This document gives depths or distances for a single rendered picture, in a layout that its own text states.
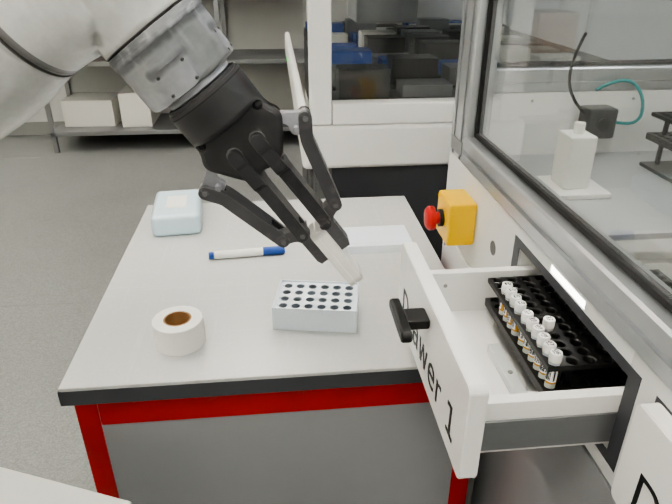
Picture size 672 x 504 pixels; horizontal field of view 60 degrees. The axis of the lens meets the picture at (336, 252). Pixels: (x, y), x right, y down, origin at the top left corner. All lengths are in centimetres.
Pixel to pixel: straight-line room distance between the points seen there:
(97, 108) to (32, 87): 405
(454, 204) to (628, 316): 41
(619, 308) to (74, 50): 52
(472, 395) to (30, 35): 45
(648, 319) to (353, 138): 95
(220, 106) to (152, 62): 6
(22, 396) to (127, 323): 125
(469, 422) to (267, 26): 431
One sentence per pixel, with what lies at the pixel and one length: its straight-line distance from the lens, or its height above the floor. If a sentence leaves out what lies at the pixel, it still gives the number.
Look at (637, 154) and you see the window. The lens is 60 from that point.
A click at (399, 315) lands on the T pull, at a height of 91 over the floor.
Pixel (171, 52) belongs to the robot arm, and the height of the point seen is 119.
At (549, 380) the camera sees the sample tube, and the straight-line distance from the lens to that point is 63.
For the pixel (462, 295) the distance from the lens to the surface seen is 78.
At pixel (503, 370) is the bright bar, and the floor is 85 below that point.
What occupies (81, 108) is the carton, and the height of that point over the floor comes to 28.
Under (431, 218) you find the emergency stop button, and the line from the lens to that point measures 94.
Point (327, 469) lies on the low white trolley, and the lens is 93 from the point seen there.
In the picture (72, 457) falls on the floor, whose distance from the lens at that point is 188.
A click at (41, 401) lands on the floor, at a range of 211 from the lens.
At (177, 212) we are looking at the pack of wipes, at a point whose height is 80.
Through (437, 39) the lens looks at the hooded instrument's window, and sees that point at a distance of 139.
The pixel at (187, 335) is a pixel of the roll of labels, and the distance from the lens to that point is 83.
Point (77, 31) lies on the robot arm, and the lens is 50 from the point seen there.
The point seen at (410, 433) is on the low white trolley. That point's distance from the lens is 91.
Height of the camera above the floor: 126
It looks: 27 degrees down
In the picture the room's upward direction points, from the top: straight up
